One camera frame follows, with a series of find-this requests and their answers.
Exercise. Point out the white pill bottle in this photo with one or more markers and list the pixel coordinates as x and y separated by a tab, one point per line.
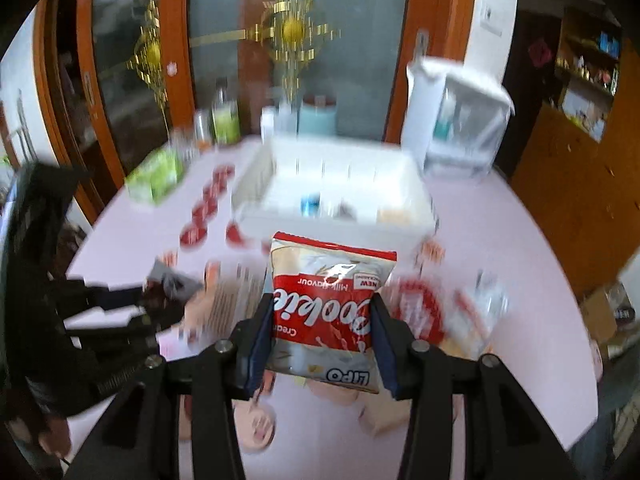
268	118

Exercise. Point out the teal canister brown lid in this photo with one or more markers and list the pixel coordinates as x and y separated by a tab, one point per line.
317	115

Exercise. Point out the dark wrapped candy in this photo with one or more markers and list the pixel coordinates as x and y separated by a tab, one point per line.
345	212

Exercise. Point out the wooden shelf with items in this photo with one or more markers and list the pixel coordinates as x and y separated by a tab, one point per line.
588	64

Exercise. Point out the red white cookie bag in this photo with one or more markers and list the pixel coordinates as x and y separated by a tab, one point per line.
321	310

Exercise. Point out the white squeeze wash bottle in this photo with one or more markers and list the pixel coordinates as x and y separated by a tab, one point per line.
286	122

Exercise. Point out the white plastic tray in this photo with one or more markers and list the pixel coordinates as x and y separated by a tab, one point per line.
368	176

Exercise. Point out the clear drinking glass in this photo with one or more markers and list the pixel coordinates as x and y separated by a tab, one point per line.
182	143

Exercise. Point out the clear brown cracker packet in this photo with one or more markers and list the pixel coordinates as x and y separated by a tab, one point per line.
233	298

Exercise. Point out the blue snack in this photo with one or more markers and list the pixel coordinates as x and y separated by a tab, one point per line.
310	205

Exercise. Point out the brown silver chocolate packet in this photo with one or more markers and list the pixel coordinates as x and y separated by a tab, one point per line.
165	295

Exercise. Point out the clear bag beige pastry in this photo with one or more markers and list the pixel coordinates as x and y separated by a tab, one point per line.
397	217

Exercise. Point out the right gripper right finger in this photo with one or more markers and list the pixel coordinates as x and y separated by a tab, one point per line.
506	437

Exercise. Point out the glass bottle green label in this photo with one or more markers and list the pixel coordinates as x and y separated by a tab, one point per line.
225	117

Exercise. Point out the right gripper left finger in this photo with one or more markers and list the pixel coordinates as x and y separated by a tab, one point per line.
137	435

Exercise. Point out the green tissue pack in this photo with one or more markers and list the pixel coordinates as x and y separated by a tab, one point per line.
156	177

